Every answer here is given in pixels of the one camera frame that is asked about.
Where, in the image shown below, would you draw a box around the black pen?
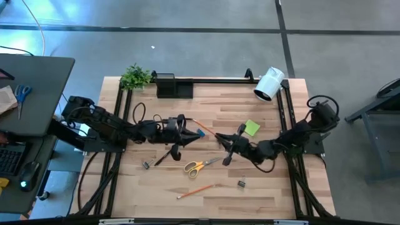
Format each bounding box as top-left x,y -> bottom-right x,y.
154,149 -> 173,167

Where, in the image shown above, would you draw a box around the dark grey desk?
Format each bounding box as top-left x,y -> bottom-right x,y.
0,53 -> 76,137

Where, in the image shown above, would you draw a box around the black computer mouse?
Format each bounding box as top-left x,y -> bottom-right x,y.
19,161 -> 41,193

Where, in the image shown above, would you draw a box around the black rail with white brackets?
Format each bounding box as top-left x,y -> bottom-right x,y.
0,214 -> 400,225

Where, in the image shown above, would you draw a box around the green sticky note pad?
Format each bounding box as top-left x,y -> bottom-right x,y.
244,119 -> 261,138

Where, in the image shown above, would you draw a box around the small yellow object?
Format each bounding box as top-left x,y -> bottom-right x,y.
0,177 -> 10,196

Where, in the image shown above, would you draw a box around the black keyboard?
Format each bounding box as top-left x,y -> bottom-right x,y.
0,145 -> 23,176

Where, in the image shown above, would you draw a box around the black aluminium extrusion frame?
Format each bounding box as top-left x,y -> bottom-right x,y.
69,67 -> 338,219

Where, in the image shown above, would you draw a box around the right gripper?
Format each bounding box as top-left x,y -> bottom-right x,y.
214,123 -> 251,166

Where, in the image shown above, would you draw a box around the blue-handled scissors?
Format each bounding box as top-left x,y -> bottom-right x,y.
14,84 -> 33,120

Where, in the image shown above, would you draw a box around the green plant in white pot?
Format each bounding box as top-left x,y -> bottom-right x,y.
119,63 -> 153,92

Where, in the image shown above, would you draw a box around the dark metal cart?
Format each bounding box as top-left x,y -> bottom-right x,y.
344,77 -> 400,184

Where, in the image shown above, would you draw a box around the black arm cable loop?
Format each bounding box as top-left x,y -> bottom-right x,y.
132,102 -> 147,125

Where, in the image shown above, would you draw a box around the yellow-handled scissors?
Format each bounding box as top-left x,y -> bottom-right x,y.
183,157 -> 223,179

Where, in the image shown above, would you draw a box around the black mesh desk organizer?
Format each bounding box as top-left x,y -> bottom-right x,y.
155,72 -> 194,99

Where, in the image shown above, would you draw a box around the brown paper sheet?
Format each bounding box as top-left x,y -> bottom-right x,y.
0,86 -> 18,115

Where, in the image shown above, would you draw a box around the grey computer desk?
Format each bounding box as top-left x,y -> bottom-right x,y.
0,134 -> 58,215

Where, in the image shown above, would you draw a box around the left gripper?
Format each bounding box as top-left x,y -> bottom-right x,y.
154,114 -> 201,162

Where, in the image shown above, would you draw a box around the white cable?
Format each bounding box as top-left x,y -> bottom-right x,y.
21,0 -> 46,56

